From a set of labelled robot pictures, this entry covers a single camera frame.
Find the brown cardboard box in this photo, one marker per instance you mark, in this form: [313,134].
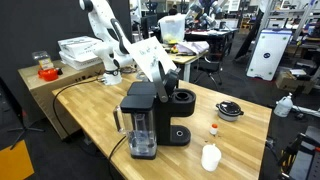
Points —
[41,90]

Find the white jug bottle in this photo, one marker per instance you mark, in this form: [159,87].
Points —
[284,105]

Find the black coffee machine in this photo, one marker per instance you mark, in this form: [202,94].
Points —
[145,117]

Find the whiteboard sign on stand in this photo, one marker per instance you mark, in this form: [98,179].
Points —
[146,52]

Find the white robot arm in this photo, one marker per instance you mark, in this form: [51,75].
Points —
[112,50]

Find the white cardboard boxes stack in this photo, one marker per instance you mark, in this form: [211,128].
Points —
[78,52]

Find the orange white coffee pod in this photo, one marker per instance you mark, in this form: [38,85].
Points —
[214,129]

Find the clear plastic storage bin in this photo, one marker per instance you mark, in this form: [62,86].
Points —
[172,28]

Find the white panel board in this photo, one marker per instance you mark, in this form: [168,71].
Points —
[268,53]

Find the orange plastic container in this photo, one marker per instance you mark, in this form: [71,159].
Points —
[50,74]

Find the white mug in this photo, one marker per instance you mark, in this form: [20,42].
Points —
[211,156]

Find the black tripod clamp stand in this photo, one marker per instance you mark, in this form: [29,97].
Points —
[300,159]

